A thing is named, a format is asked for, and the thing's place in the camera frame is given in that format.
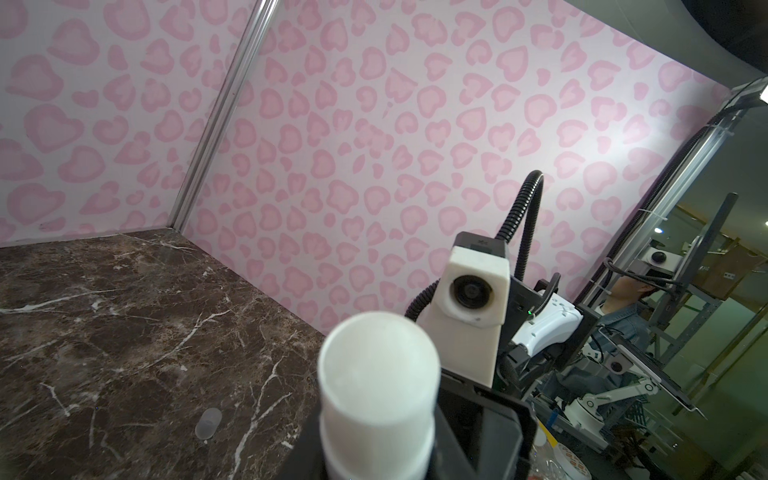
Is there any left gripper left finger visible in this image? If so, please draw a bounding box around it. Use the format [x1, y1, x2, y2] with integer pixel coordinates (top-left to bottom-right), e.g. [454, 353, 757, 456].
[274, 410, 327, 480]

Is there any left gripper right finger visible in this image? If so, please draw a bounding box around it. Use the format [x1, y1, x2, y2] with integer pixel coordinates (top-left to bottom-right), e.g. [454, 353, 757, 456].
[425, 407, 477, 480]

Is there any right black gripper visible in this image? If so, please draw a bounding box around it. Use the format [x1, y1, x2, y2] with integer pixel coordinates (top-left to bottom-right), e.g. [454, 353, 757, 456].
[437, 370, 537, 480]

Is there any white glue stick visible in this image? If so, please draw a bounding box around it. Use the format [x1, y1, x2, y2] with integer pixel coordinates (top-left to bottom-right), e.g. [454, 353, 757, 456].
[317, 311, 441, 479]

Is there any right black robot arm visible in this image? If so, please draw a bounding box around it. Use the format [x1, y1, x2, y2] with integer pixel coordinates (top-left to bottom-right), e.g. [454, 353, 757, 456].
[427, 276, 599, 479]

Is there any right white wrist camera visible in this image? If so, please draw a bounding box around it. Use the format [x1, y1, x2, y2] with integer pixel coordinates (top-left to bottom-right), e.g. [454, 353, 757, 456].
[417, 231, 511, 387]

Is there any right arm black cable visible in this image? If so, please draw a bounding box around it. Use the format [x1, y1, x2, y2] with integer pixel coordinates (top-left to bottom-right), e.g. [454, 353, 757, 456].
[403, 169, 546, 322]

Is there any right rear aluminium post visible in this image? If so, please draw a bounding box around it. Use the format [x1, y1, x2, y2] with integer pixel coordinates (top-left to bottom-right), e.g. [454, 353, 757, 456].
[167, 0, 281, 233]

